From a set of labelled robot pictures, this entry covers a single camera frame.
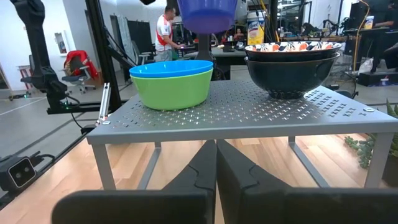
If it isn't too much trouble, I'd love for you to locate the dark blue plastic bowl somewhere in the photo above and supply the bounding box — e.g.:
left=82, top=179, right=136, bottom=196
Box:
left=177, top=0, right=239, bottom=34

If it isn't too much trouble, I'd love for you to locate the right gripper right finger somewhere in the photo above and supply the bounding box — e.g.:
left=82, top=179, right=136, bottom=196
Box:
left=217, top=139, right=290, bottom=224

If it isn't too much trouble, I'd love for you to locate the grey background table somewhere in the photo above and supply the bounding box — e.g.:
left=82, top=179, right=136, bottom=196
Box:
left=183, top=46, right=248, bottom=82

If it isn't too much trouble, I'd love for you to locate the small black table camera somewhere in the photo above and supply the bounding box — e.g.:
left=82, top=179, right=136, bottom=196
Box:
left=0, top=154, right=37, bottom=193

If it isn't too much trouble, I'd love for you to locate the green plastic bowl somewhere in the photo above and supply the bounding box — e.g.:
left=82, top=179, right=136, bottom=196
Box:
left=130, top=67, right=215, bottom=111

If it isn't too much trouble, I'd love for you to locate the light blue plastic bowl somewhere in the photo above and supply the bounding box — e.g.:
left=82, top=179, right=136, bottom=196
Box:
left=128, top=59, right=215, bottom=79

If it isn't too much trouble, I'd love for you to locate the floral patterned ceramic bowl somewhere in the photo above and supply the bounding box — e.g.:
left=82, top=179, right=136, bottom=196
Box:
left=244, top=52, right=342, bottom=100
left=244, top=40, right=343, bottom=63

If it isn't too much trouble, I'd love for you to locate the yellow power cable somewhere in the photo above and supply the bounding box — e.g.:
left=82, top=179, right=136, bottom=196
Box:
left=352, top=0, right=371, bottom=74

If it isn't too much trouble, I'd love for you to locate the disinfecting wipes canister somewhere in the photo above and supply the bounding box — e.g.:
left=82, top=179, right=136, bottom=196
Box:
left=363, top=15, right=375, bottom=30
left=247, top=11, right=266, bottom=46

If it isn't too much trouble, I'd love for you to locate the red jacket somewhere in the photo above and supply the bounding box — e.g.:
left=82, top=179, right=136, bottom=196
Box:
left=63, top=49, right=100, bottom=80

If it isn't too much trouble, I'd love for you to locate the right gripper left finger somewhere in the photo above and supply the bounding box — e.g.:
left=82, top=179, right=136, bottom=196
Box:
left=163, top=139, right=217, bottom=192

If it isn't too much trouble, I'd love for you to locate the potted succulent plant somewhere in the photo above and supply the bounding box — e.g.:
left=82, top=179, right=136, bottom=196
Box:
left=343, top=98, right=398, bottom=188

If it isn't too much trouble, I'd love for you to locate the grey office chair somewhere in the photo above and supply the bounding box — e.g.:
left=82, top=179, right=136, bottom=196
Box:
left=60, top=55, right=97, bottom=94

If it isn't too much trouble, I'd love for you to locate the grey perforated metal shelf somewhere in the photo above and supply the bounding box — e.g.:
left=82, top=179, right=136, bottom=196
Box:
left=86, top=80, right=398, bottom=191

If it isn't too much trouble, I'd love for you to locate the silver metal bar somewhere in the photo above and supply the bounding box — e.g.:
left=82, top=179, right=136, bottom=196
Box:
left=95, top=82, right=112, bottom=126

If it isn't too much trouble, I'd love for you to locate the person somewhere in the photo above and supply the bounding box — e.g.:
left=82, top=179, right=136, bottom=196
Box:
left=233, top=27, right=246, bottom=41
left=154, top=4, right=185, bottom=63

